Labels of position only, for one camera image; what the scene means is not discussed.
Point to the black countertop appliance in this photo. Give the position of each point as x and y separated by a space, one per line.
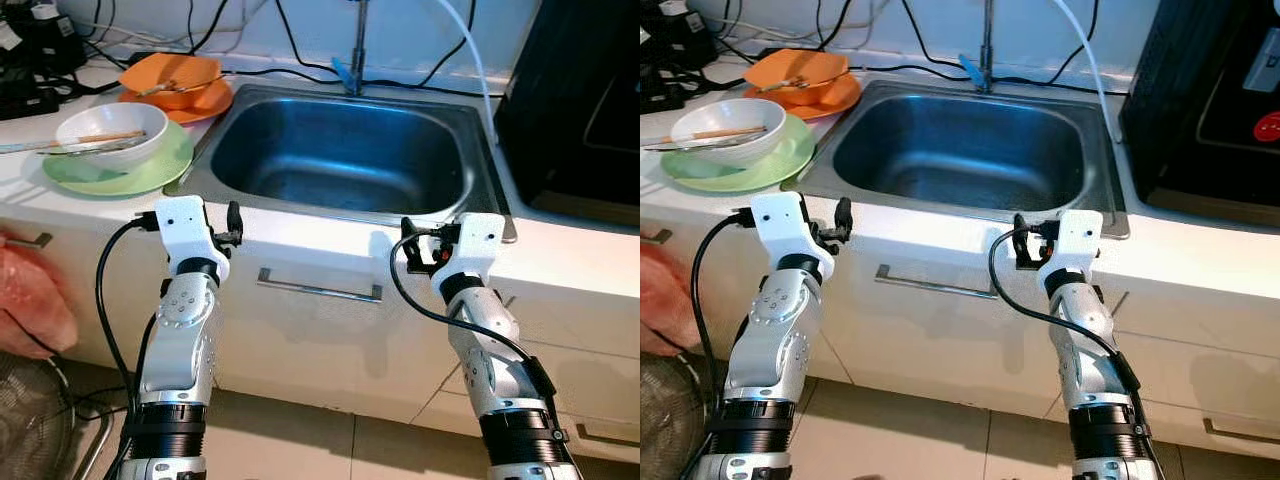
560 100
1190 100

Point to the orange plate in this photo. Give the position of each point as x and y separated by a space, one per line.
215 105
845 98

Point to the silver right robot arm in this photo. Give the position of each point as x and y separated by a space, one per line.
495 360
1095 360

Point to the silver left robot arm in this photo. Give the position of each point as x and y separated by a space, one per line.
775 340
185 340

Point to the small black power plug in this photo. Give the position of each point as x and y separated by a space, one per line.
778 51
150 56

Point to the large black power adapter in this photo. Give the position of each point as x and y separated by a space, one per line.
685 35
40 40

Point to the white bowl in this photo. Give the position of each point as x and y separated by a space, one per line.
110 120
730 115

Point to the stainless steel sink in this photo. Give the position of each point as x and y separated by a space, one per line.
340 150
960 150

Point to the white kitchen cabinet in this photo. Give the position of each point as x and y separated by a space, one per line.
950 340
300 340

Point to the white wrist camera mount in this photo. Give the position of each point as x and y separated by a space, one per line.
475 245
185 225
1078 245
785 225

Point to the green plate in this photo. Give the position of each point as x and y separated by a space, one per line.
150 178
775 172

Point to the metal faucet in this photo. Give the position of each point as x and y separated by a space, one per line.
986 40
357 40

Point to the metal spoon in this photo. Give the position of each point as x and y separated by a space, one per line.
720 145
100 148

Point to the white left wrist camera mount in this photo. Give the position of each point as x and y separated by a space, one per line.
785 225
185 225

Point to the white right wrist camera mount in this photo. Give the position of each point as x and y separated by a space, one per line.
475 245
1078 245

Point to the wooden chopstick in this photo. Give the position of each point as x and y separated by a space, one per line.
720 135
740 131
100 138
120 134

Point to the pink plastic bag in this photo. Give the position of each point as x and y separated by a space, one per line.
30 300
665 300

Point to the orange bowl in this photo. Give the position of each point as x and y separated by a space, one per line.
170 68
795 62

